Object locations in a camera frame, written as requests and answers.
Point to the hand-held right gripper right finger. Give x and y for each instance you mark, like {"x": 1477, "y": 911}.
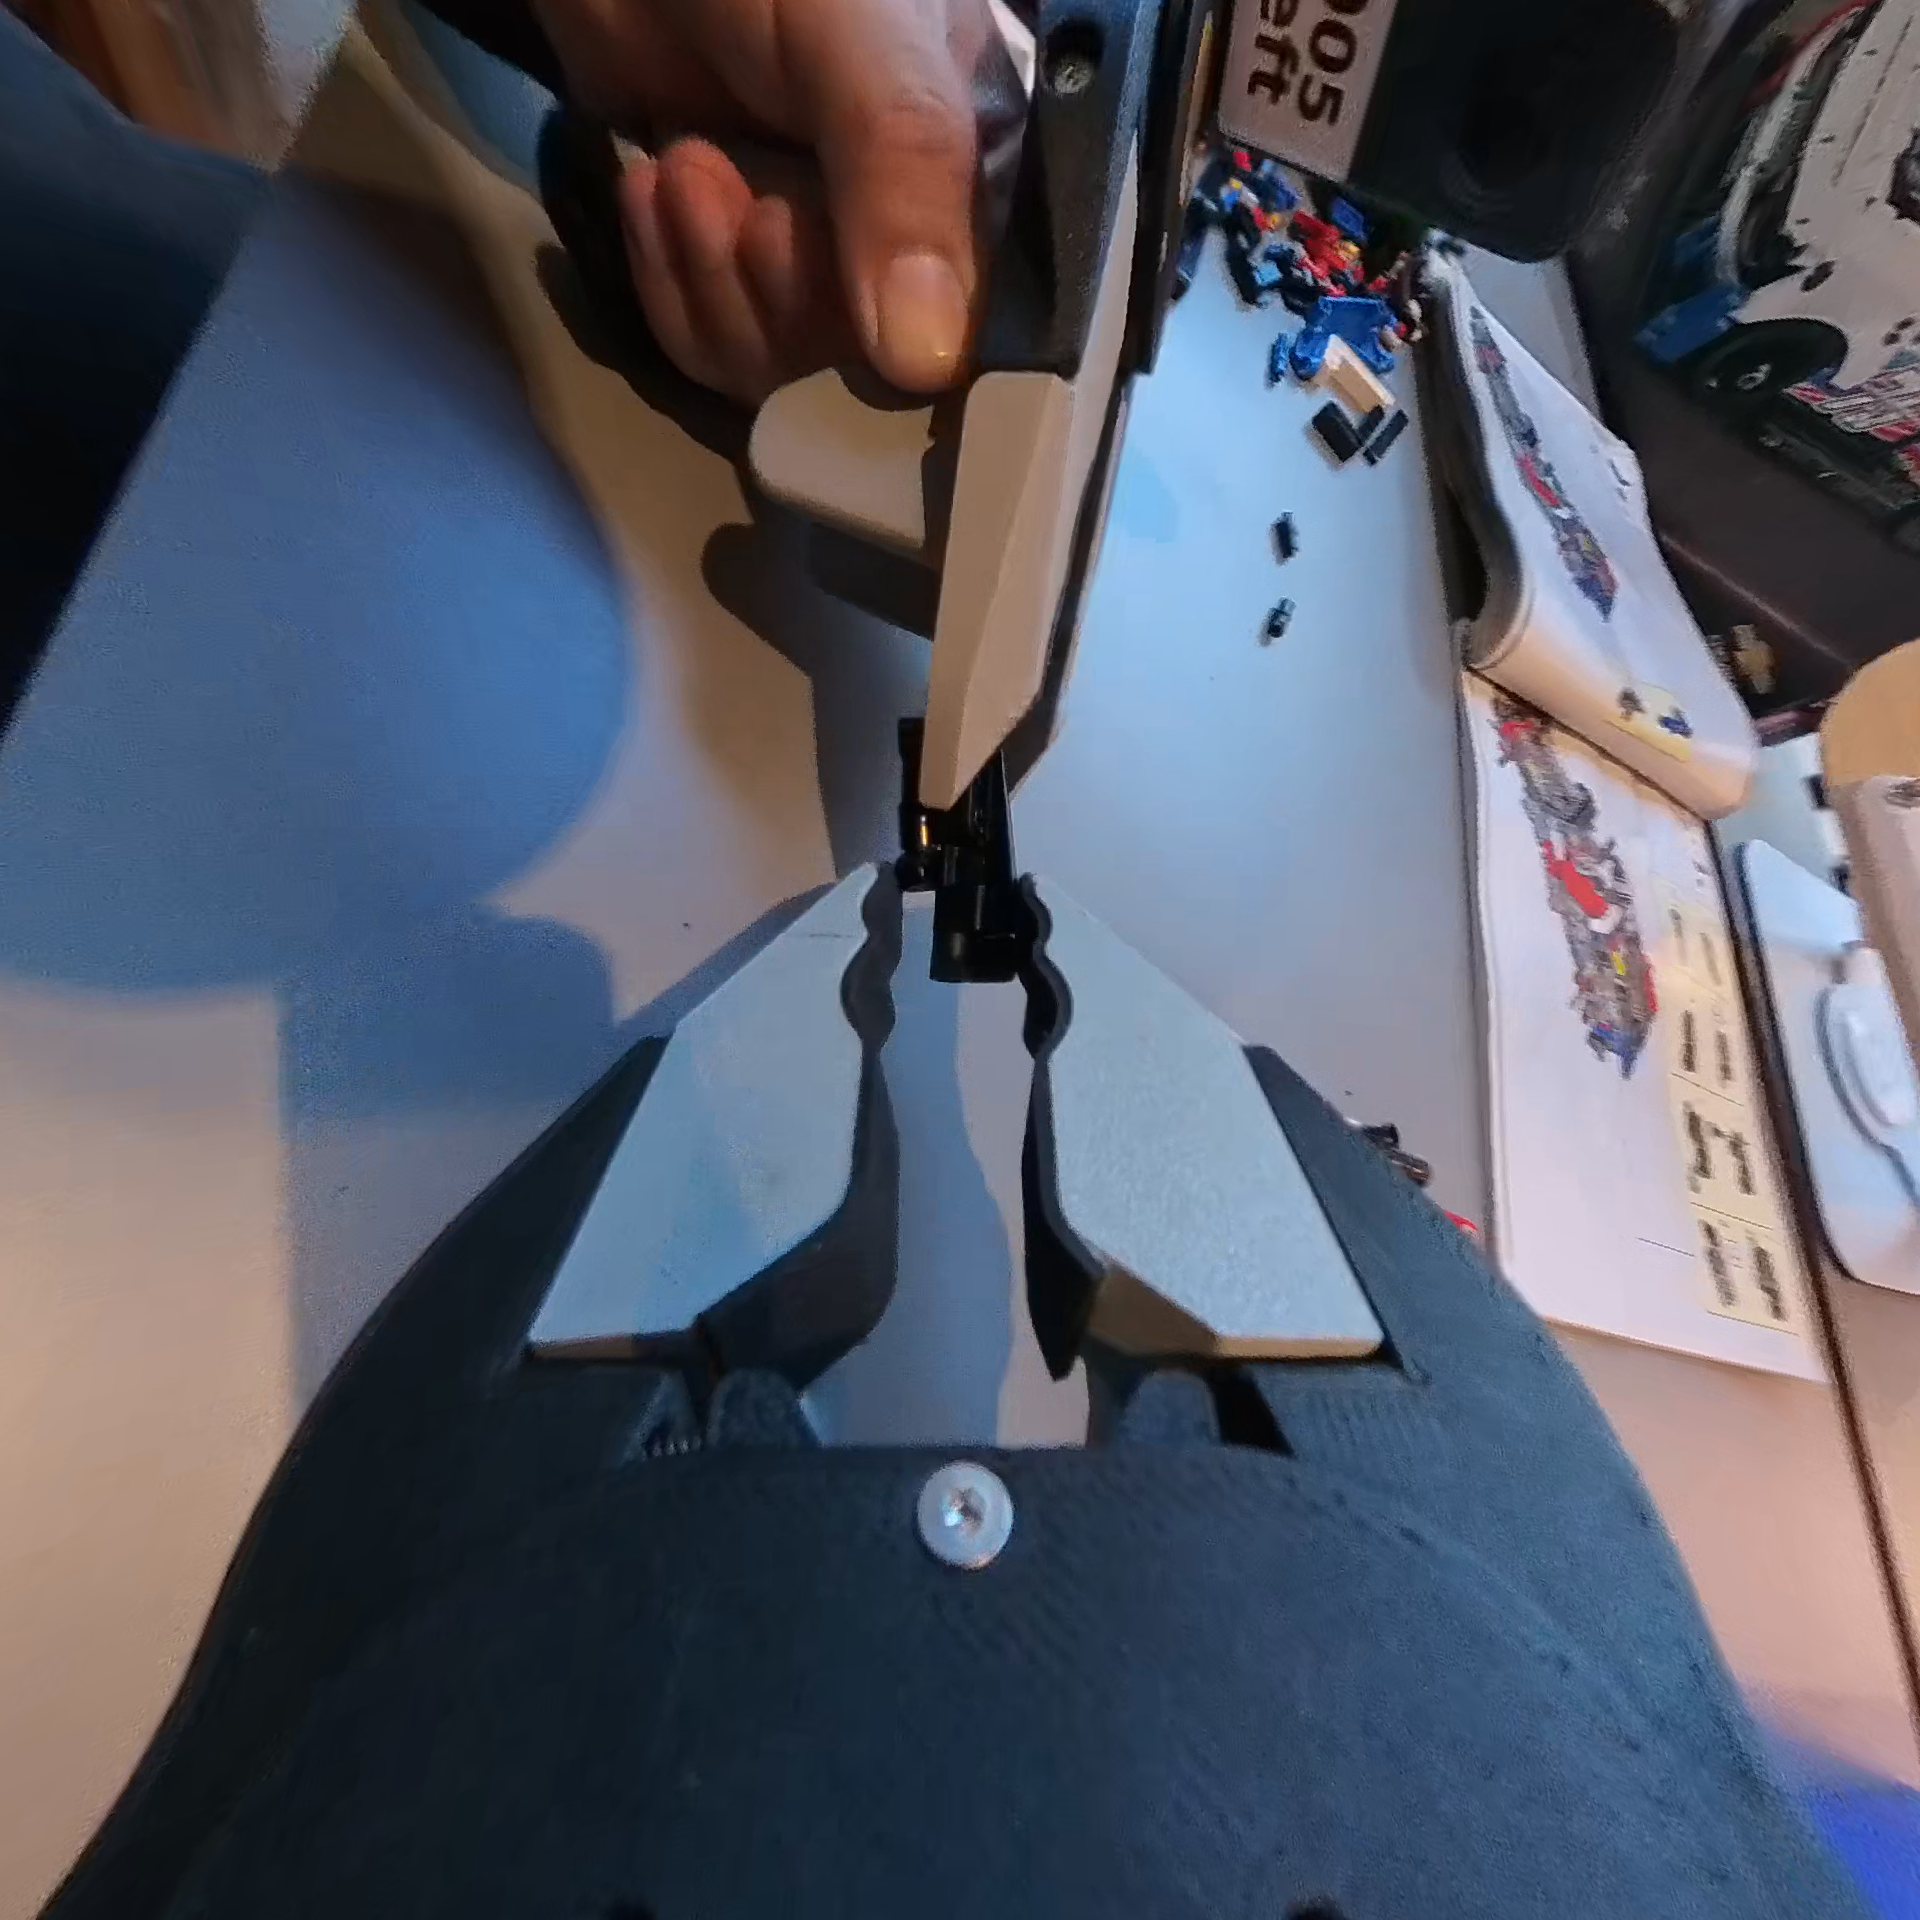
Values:
{"x": 1185, "y": 1170}

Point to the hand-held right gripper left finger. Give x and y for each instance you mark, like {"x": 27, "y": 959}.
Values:
{"x": 734, "y": 1155}

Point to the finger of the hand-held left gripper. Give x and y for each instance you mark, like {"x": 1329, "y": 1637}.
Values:
{"x": 1005, "y": 571}

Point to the small black toy brick assembly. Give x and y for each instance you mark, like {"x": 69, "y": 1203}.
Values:
{"x": 961, "y": 915}

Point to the grey desk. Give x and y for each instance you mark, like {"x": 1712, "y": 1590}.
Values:
{"x": 1274, "y": 901}

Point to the person's left hand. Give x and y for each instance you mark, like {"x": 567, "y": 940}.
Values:
{"x": 781, "y": 90}

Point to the pile of loose toy bricks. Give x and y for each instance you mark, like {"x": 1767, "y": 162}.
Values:
{"x": 1320, "y": 271}

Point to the toy car set box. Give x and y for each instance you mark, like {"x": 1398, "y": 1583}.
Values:
{"x": 1771, "y": 224}

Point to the toy brick instruction booklet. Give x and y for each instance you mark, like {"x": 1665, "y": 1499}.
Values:
{"x": 1574, "y": 975}

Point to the white flat box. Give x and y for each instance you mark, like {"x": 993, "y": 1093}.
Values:
{"x": 1844, "y": 1051}

